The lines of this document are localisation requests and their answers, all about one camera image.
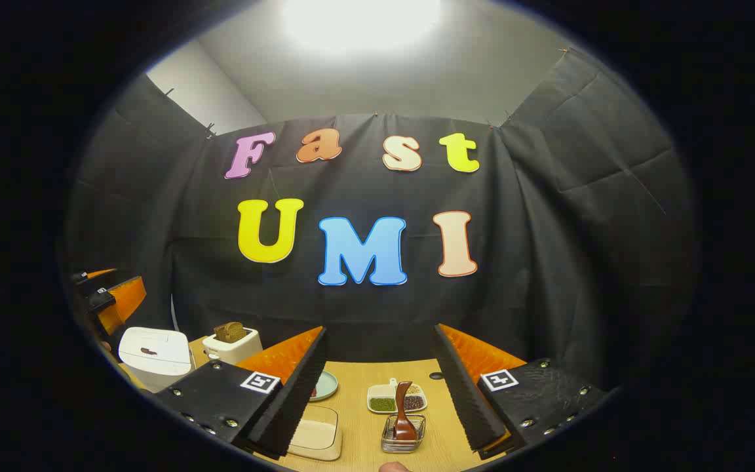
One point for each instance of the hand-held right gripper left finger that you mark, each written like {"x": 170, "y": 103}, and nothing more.
{"x": 299, "y": 387}

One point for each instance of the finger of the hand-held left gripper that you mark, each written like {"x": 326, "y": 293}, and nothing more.
{"x": 125, "y": 301}
{"x": 96, "y": 274}

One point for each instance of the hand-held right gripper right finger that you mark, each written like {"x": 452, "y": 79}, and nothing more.
{"x": 463, "y": 387}

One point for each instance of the white rice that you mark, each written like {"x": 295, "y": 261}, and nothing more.
{"x": 315, "y": 434}

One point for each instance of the brown wooden spoon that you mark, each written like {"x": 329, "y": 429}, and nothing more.
{"x": 404, "y": 426}

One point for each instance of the white rice cooker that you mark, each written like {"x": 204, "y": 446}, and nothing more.
{"x": 154, "y": 367}

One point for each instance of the clear rice container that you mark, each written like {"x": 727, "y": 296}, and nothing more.
{"x": 315, "y": 452}

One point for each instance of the pale green plate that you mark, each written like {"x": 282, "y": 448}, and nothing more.
{"x": 326, "y": 387}

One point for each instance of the cream white toaster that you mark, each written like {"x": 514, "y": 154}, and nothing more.
{"x": 236, "y": 351}

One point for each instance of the white divided bean dish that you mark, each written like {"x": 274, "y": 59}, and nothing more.
{"x": 381, "y": 393}

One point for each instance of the brown toast slice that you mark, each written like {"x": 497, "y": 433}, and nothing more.
{"x": 229, "y": 332}

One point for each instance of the black backdrop cloth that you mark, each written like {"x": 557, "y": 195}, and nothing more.
{"x": 548, "y": 229}

